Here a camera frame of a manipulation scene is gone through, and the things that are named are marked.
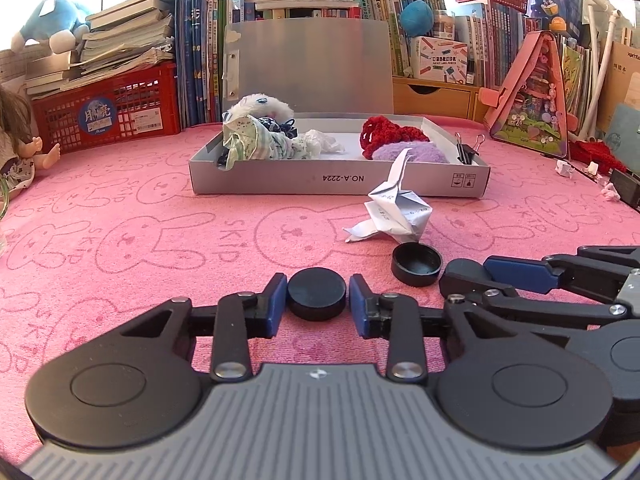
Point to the white fluffy plush toy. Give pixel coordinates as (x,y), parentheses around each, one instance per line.
(265,105)

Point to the wooden drawer organizer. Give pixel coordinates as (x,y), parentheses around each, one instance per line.
(430,97)

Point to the black round puck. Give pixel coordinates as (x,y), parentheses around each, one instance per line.
(316,292)

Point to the grey-blue notebook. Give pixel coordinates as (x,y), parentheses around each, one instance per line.
(625,132)

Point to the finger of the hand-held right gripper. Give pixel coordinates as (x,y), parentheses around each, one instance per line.
(465,277)
(517,274)

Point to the blue floral brocade pouch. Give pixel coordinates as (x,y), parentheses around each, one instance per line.
(272,125)

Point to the pink house-shaped toy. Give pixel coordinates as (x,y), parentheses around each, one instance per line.
(535,105)

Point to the grey cardboard box with lid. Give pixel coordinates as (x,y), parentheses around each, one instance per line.
(310,65)

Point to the black binder clip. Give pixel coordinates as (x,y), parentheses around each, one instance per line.
(465,152)

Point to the white printed carton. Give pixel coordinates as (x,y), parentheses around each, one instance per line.
(440,60)

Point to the cardboard sheets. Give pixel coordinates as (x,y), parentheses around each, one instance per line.
(625,70)

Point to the white crumpled tissue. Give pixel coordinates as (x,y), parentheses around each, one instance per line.
(322,141)

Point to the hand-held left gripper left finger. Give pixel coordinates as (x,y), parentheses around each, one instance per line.
(275,306)

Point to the red knitted item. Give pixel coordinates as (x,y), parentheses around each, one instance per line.
(390,132)

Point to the row of colourful books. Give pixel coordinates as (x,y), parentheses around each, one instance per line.
(490,45)

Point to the red knitted cloth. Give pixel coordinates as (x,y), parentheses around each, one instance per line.
(595,155)

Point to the row of small books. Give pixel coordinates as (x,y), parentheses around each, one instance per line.
(305,10)

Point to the red plastic crate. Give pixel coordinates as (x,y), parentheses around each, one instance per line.
(105,110)

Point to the stack of worn books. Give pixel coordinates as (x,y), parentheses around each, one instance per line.
(120,40)

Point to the black round lid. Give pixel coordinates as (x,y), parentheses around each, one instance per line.
(416,265)

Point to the small pink white trinket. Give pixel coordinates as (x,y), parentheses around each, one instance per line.
(610,191)

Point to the row of blue books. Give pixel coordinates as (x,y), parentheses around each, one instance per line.
(197,55)

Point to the blue plush ball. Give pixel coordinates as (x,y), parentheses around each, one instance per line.
(416,17)

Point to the white folded paper origami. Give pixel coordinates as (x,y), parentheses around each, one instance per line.
(400,210)

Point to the black power adapter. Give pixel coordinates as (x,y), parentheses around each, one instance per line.
(627,187)

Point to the purple plush toy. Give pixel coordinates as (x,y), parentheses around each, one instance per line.
(415,152)

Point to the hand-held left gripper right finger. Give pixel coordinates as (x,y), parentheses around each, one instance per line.
(357,306)

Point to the blue plush elephant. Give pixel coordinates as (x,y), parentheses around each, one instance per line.
(50,22)

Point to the white plastic pipes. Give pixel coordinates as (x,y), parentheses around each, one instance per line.
(600,60)

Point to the brown-haired doll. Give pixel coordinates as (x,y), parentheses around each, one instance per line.
(15,155)

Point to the green patterned cloth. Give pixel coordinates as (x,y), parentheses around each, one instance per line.
(250,140)

